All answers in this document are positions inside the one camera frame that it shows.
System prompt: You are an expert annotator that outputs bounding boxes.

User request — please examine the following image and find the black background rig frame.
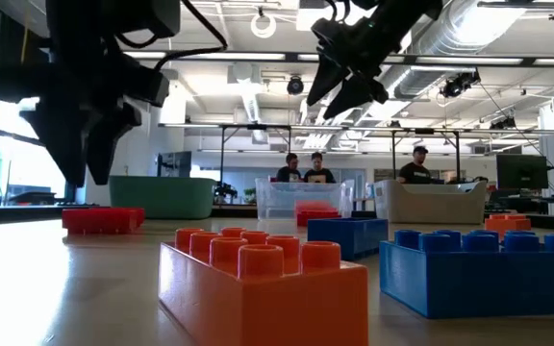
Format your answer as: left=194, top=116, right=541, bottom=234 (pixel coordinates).
left=390, top=127, right=462, bottom=183
left=218, top=123, right=292, bottom=183

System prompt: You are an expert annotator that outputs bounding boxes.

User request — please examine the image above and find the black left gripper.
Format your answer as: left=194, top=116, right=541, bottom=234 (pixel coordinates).
left=0, top=37, right=170, bottom=188

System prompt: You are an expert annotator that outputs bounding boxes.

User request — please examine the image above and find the black aluminium rig frame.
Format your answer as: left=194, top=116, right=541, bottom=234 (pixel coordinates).
left=0, top=204, right=554, bottom=232

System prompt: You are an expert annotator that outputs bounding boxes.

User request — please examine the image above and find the silver ventilation duct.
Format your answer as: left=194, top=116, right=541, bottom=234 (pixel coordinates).
left=391, top=0, right=531, bottom=100

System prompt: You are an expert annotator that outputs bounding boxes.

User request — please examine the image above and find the LED light bar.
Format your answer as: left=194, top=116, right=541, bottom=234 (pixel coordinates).
left=122, top=50, right=554, bottom=68

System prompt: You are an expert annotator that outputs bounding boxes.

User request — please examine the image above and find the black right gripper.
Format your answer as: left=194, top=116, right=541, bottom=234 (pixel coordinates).
left=306, top=44, right=394, bottom=121

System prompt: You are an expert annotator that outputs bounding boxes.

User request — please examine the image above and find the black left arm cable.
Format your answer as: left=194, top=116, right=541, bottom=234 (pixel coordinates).
left=115, top=0, right=229, bottom=71

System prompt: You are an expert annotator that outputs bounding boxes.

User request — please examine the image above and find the person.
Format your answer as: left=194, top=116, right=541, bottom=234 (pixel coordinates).
left=276, top=152, right=303, bottom=184
left=396, top=145, right=433, bottom=185
left=304, top=151, right=337, bottom=185

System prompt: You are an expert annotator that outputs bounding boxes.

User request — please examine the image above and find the clear plastic bin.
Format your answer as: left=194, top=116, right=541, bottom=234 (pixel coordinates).
left=255, top=177, right=356, bottom=222

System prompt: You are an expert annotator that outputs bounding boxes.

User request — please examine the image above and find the large red toy brick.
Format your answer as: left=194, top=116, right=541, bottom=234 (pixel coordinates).
left=62, top=207, right=146, bottom=236
left=296, top=210, right=342, bottom=228

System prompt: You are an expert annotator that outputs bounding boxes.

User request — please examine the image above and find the white plastic bin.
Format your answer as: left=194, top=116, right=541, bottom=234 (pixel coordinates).
left=373, top=179, right=489, bottom=225

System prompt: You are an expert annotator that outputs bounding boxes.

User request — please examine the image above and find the green plastic bin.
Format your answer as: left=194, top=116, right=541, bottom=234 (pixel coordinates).
left=108, top=175, right=217, bottom=221

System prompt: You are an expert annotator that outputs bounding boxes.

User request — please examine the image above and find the black ceiling camera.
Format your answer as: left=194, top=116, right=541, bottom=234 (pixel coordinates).
left=439, top=70, right=482, bottom=100
left=286, top=75, right=306, bottom=96

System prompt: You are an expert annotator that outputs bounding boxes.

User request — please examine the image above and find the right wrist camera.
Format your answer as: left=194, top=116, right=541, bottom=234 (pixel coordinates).
left=311, top=17, right=350, bottom=49

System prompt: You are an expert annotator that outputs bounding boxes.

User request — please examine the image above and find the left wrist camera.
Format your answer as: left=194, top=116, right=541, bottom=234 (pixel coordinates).
left=127, top=0, right=183, bottom=39

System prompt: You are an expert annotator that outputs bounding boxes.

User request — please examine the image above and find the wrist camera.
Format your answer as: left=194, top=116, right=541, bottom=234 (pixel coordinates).
left=311, top=17, right=350, bottom=49
left=127, top=0, right=183, bottom=39

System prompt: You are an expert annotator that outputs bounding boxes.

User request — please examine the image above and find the large blue toy brick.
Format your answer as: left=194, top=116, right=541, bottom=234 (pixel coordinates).
left=379, top=229, right=554, bottom=320

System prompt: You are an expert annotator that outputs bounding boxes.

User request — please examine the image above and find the black computer monitor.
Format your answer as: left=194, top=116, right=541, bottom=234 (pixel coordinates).
left=495, top=153, right=550, bottom=191
left=156, top=150, right=193, bottom=179

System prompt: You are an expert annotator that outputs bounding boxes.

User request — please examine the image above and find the white coiled cable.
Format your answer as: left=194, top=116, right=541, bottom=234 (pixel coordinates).
left=250, top=12, right=278, bottom=39

